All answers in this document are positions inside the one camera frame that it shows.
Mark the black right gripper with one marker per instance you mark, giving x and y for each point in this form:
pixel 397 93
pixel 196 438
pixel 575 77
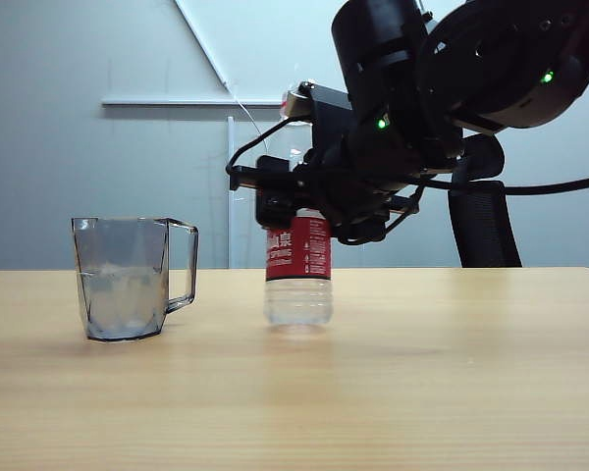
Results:
pixel 368 167

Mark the clear water bottle red label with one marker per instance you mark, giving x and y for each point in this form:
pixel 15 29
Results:
pixel 299 255

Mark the smoky transparent plastic mug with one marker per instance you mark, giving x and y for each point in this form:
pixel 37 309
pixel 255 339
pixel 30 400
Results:
pixel 123 275

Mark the black office chair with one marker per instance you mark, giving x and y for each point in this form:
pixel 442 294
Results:
pixel 486 230

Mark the narrow white wall strip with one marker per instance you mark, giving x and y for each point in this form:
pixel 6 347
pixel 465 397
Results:
pixel 231 230

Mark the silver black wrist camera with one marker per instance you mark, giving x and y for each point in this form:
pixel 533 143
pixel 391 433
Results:
pixel 314 100

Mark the long white wall strip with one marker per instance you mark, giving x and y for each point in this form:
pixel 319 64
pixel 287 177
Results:
pixel 176 102

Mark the diagonal white wall strip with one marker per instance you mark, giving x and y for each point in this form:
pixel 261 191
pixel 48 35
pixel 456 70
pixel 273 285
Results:
pixel 201 41

